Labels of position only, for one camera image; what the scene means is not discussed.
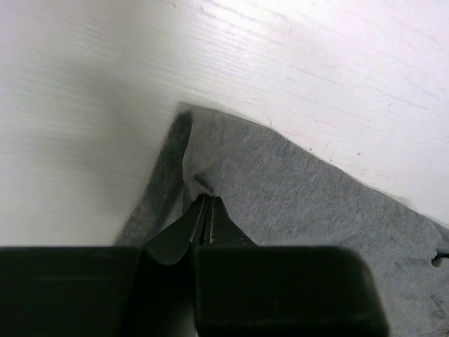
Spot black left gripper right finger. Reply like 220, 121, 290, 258
194, 196, 389, 336

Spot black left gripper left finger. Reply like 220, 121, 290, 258
1, 196, 207, 336

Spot grey drawstring shorts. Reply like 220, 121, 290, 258
116, 105, 448, 336

